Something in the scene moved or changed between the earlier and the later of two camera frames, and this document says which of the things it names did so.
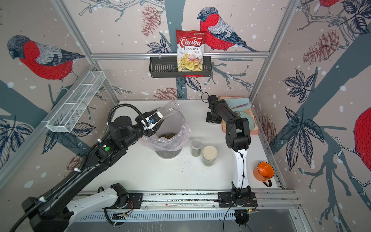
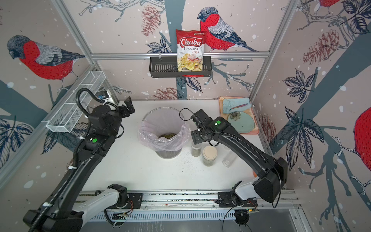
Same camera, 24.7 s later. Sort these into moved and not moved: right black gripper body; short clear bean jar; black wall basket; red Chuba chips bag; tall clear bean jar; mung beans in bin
Moved: tall clear bean jar; right black gripper body
Not moved: short clear bean jar; mung beans in bin; black wall basket; red Chuba chips bag
